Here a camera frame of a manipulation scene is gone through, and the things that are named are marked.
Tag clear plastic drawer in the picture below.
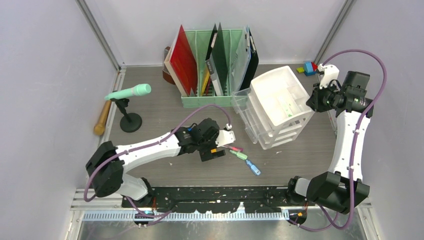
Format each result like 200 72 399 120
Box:
231 88 260 144

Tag black clipboard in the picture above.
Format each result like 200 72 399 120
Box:
237 27 259 91

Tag yellow book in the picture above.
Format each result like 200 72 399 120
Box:
200 70 210 96

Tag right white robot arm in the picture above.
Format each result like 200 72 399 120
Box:
285 71 373 215

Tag pink pen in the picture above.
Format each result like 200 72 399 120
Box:
223 145 243 152

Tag colourful toy blocks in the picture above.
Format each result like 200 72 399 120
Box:
296 61 318 76

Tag black microphone stand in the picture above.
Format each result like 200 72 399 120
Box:
111 98 143 133

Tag red notebook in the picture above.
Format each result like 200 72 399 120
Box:
163 25 198 97

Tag black book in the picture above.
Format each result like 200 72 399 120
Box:
205 23 228 96

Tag brown round object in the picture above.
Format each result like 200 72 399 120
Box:
162 46 175 85

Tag green file organizer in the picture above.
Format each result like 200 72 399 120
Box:
181 28 246 108

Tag green highlighter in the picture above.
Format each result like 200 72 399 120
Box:
229 149 248 161

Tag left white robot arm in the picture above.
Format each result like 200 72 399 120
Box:
85 118 236 207

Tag mint green microphone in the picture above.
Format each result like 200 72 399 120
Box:
104 83 152 101

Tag white drawer organizer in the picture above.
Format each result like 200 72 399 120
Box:
246 65 314 150

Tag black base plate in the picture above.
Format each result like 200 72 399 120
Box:
134 186 314 214

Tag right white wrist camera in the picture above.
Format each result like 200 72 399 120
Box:
317 63 340 89

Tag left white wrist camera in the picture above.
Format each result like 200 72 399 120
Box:
215 123 236 148

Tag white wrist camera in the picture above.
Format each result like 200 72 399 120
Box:
215 123 236 148
317 63 340 89

